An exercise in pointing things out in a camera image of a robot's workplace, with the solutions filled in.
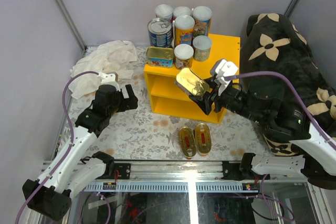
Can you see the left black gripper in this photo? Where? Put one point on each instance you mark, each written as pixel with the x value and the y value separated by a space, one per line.
pixel 130 103

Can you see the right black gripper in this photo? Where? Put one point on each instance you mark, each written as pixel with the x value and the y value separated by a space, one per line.
pixel 205 100

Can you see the gold rectangular tin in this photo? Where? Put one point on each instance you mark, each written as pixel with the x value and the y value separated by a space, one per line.
pixel 160 57
pixel 190 83

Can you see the gold oval tin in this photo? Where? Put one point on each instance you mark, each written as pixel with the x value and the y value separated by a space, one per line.
pixel 203 139
pixel 187 142

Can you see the white lid small can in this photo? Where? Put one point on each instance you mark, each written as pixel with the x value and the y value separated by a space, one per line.
pixel 183 56

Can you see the grey lid small can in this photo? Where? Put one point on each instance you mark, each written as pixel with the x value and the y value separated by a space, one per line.
pixel 202 47

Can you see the blue labelled gold-top can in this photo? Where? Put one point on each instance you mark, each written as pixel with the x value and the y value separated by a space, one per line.
pixel 160 32

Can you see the orange blue tall canister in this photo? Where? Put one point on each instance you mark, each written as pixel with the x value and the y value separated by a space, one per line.
pixel 184 25

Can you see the clear jar colourful candy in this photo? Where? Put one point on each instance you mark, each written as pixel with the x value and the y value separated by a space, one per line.
pixel 202 16

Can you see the white red snack canister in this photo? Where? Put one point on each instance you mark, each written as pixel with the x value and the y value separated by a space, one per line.
pixel 180 11

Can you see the white orange snack canister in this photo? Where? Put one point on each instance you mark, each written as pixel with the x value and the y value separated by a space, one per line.
pixel 164 11

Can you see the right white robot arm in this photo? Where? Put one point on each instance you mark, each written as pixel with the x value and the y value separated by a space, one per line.
pixel 298 147

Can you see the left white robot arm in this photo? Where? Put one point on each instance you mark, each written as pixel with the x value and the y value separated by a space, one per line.
pixel 52 192

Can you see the yellow wooden shelf cabinet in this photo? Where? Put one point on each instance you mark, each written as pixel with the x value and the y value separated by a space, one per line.
pixel 168 99

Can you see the crumpled cream cloth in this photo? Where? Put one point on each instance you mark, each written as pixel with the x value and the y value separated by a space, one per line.
pixel 113 56

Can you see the black floral plush blanket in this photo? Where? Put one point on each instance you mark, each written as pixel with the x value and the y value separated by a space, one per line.
pixel 274 44

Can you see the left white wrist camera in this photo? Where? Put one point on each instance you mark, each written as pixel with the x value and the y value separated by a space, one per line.
pixel 109 79

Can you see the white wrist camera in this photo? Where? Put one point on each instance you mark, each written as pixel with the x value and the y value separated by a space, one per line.
pixel 109 79
pixel 220 73

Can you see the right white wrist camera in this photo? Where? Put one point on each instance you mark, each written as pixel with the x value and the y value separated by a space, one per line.
pixel 220 73

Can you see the aluminium mounting rail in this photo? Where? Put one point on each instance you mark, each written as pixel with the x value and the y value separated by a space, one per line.
pixel 158 176

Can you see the left metal corner post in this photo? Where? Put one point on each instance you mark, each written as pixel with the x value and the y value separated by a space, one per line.
pixel 71 25

